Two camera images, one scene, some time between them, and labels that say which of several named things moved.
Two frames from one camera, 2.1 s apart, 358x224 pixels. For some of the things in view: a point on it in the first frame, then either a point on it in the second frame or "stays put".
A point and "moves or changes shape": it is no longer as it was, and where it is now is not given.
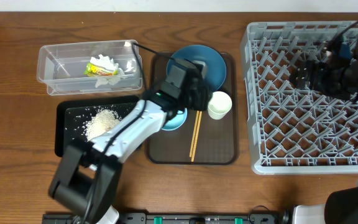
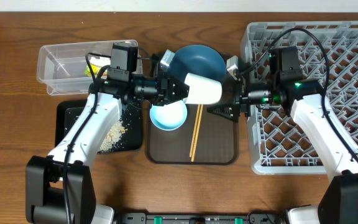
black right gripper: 314,76 to 238,99
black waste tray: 72,113 stays put
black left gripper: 203,96 to 167,84
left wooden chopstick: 194,135 stays put
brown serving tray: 219,139 stays put
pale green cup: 219,104 moves or changes shape
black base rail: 178,218 stays put
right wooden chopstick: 196,137 stays put
